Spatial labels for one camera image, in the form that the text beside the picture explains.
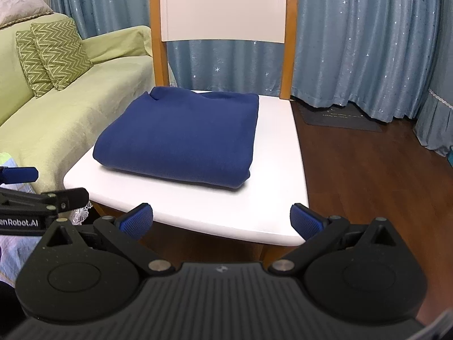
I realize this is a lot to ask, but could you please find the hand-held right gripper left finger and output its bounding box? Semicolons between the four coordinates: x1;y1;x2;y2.
38;203;176;277

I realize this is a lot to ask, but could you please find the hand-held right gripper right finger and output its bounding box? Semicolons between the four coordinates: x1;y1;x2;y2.
269;203;408;277

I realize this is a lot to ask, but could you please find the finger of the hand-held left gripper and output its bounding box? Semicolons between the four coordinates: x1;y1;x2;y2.
0;188;90;221
0;166;39;186

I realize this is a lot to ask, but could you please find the navy blue garment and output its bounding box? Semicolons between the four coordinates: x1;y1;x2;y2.
93;86;260;189

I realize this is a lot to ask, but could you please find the blue green plaid sheet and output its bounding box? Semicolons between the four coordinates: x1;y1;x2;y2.
0;152;40;288

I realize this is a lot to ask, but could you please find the white wooden chair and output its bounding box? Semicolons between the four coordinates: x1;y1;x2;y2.
63;0;309;265

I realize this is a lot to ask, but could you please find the green covered sofa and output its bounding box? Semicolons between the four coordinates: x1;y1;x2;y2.
0;12;156;224

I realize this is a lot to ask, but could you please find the green zigzag cushion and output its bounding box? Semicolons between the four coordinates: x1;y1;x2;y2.
16;29;54;99
30;19;94;91

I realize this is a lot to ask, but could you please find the dark floor mat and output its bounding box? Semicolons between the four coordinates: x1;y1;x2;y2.
298;100;385;133

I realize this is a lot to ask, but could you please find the blue curtain with lace trim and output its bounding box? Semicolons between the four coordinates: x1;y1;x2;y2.
413;73;453;158

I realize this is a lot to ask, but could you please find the beige embroidered cushion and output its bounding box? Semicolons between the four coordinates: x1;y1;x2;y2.
0;0;54;29

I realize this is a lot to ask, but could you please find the blue star curtain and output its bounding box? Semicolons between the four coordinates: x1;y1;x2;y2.
47;0;444;124

